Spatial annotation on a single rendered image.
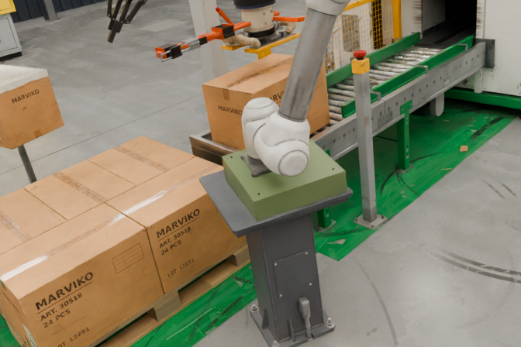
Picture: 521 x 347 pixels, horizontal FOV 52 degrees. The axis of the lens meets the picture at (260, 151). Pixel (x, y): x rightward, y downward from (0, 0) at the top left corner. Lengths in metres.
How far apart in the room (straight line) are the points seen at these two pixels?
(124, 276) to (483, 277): 1.72
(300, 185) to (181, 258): 0.93
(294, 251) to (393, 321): 0.62
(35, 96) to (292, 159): 2.28
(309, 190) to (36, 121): 2.22
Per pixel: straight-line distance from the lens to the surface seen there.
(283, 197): 1.97
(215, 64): 4.00
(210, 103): 2.96
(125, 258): 2.51
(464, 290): 2.80
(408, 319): 2.63
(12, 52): 9.98
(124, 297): 2.60
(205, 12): 3.91
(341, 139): 3.09
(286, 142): 1.80
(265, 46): 2.81
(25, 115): 3.70
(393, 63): 4.30
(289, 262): 2.28
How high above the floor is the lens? 1.82
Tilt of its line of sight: 25 degrees down
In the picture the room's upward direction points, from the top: 9 degrees counter-clockwise
